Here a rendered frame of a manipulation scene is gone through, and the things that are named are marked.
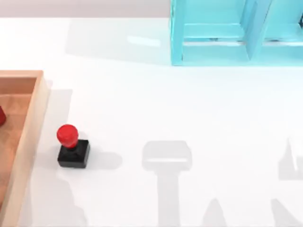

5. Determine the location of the light blue rack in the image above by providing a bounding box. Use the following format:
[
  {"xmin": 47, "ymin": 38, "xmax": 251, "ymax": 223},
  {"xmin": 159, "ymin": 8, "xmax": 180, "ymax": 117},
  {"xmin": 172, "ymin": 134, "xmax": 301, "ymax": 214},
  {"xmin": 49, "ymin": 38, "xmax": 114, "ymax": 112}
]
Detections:
[{"xmin": 169, "ymin": 0, "xmax": 303, "ymax": 67}]

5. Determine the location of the red and black stamp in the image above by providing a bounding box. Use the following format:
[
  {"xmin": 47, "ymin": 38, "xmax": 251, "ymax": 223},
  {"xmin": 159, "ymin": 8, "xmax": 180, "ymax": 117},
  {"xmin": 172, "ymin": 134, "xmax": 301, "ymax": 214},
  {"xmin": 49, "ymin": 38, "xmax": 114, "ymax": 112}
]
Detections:
[{"xmin": 56, "ymin": 124, "xmax": 91, "ymax": 169}]

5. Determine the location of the shallow salmon-coloured box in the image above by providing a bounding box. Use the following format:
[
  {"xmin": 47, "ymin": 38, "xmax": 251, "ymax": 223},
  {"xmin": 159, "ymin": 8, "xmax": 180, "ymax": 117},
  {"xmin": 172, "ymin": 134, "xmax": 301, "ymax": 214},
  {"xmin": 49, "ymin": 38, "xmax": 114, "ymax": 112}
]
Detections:
[{"xmin": 0, "ymin": 70, "xmax": 51, "ymax": 227}]

